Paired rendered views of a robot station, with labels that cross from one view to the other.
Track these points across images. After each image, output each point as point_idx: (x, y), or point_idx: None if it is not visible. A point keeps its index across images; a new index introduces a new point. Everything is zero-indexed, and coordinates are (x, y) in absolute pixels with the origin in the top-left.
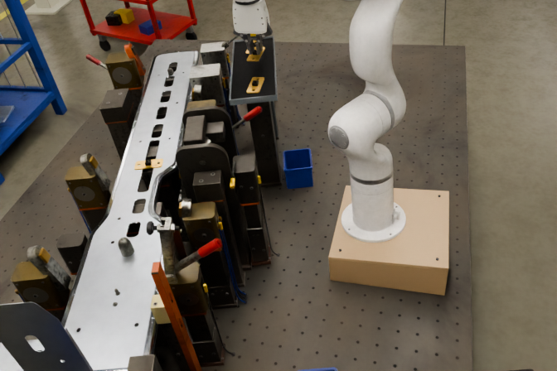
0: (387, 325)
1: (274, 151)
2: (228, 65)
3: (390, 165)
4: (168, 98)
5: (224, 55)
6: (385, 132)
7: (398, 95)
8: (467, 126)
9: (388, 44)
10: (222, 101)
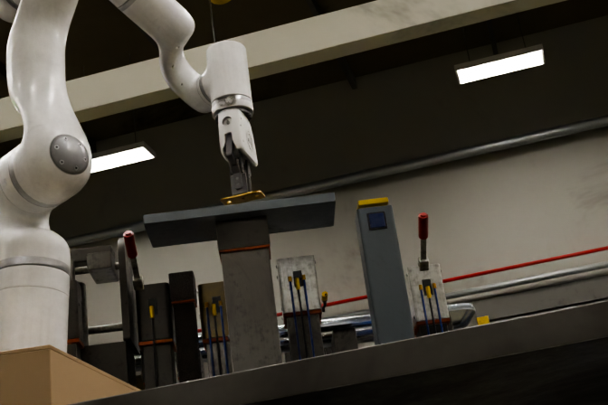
0: None
1: (232, 371)
2: (422, 301)
3: (4, 244)
4: (332, 342)
5: (408, 277)
6: (4, 182)
7: (23, 126)
8: (412, 338)
9: (10, 52)
10: (282, 307)
